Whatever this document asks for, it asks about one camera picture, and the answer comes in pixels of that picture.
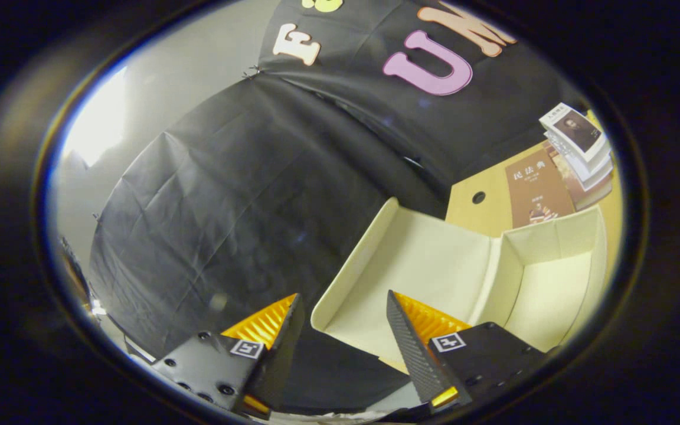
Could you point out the beige fabric storage box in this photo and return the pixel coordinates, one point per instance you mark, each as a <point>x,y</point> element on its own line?
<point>422,260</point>

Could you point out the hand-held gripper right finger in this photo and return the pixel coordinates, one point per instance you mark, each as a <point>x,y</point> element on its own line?
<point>414,354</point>

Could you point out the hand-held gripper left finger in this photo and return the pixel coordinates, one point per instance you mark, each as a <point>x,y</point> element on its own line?
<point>281,354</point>

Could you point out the thick tan book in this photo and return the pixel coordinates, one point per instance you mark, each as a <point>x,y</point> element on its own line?
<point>594,190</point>

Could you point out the white paperback book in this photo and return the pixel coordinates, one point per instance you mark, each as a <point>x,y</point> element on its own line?
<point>591,166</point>

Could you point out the white portrait cover book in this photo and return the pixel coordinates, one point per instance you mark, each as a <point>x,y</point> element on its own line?
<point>576,130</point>

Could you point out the black backdrop cloth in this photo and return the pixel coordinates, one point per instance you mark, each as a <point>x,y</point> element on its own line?
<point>228,206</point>

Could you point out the brown cover book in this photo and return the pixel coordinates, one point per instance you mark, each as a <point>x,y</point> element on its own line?
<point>538,189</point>

